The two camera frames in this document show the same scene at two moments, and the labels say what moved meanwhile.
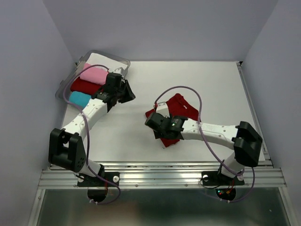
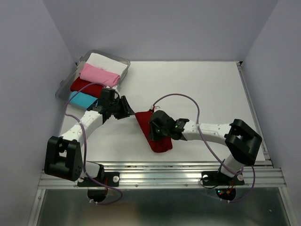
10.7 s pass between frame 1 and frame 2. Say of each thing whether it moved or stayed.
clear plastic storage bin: stayed
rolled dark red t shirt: stayed
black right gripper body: stayed
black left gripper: moved
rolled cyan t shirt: stayed
